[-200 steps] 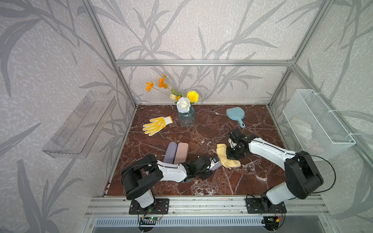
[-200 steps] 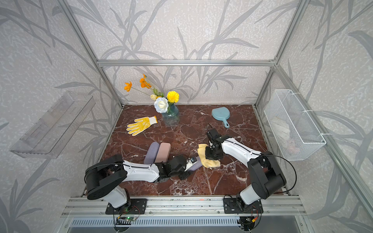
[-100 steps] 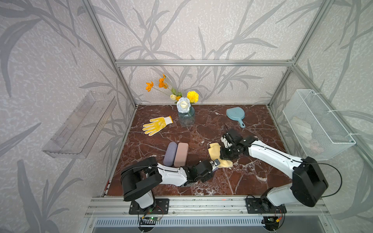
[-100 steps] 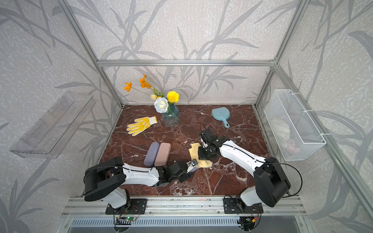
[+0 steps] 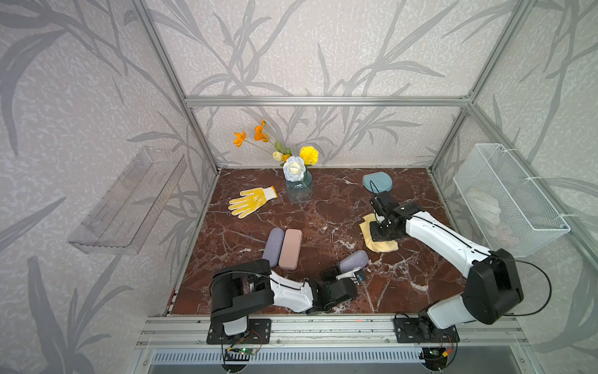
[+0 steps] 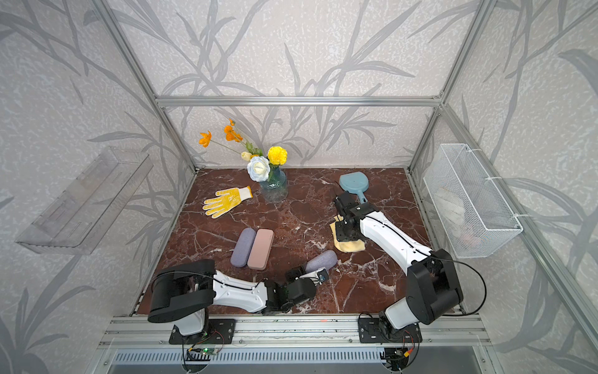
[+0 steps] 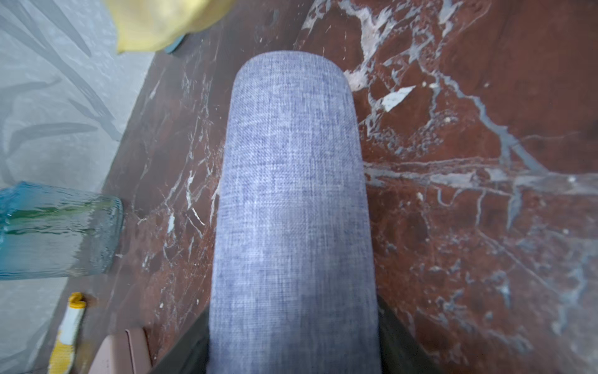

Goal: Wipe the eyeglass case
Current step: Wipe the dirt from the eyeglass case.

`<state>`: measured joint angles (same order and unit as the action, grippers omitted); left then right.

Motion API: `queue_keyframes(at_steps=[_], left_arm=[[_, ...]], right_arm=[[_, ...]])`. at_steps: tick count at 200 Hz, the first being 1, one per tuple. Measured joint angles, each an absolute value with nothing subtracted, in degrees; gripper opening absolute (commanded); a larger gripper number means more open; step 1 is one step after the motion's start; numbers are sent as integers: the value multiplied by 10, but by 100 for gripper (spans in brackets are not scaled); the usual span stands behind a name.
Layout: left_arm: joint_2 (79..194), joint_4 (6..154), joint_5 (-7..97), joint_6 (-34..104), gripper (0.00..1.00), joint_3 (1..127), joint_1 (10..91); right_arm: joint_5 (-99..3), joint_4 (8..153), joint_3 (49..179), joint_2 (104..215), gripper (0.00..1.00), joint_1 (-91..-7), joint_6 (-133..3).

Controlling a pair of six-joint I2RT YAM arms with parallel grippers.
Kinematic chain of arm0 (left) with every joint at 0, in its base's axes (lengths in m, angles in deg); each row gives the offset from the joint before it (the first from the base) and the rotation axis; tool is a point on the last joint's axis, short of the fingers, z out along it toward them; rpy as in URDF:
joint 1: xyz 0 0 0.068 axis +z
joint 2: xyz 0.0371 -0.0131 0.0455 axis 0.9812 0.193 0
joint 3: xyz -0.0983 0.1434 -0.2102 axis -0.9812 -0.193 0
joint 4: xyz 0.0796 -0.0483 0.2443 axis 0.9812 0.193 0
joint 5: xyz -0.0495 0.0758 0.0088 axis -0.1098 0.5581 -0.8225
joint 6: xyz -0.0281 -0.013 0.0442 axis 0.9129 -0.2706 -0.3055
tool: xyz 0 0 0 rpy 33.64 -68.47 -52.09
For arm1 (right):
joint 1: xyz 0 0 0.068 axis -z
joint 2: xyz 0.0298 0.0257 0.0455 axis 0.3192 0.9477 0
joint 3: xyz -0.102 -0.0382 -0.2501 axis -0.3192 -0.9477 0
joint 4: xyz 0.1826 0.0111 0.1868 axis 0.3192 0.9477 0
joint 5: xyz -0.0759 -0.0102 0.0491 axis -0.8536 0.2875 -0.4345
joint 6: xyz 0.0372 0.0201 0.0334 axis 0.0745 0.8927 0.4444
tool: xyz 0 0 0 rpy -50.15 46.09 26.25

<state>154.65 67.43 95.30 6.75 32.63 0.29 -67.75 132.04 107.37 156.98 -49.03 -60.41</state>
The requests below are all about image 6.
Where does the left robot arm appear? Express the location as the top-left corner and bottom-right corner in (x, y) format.
(148, 259), (336, 337)

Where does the yellow microfiber cloth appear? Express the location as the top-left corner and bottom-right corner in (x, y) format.
(330, 215), (365, 253)

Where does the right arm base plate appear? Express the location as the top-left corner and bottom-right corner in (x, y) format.
(358, 314), (422, 344)

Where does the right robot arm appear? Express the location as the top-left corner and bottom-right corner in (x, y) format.
(333, 192), (463, 330)

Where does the glass vase with flowers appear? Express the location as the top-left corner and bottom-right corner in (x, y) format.
(199, 119), (288, 182)

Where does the white wire mesh basket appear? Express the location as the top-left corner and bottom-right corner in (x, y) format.
(424, 143), (523, 259)

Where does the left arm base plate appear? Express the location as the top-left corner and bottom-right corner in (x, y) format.
(168, 319), (236, 345)

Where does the lavender eyeglass case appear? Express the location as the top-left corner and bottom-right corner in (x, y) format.
(230, 228), (256, 268)
(305, 250), (338, 273)

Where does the aluminium mounting rail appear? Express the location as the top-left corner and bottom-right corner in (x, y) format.
(98, 314), (491, 349)

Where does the pink eyeglass case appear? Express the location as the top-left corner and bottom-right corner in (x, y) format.
(247, 229), (274, 271)

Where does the clear acrylic wall shelf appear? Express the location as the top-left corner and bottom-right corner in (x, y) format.
(16, 146), (154, 256)

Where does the teal hand mirror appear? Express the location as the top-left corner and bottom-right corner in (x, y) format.
(339, 171), (369, 204)

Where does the yellow work glove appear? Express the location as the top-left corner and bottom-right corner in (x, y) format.
(202, 186), (253, 219)

